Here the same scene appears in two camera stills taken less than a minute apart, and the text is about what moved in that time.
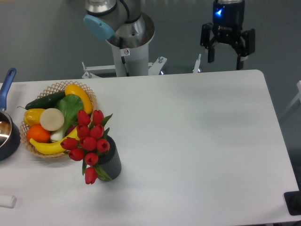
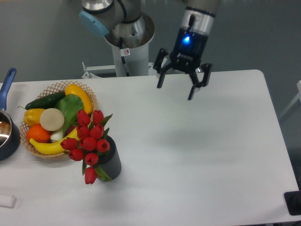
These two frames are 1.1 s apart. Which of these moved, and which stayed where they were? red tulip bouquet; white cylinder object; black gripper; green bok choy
Moved: black gripper
Stayed: white cylinder object; green bok choy; red tulip bouquet
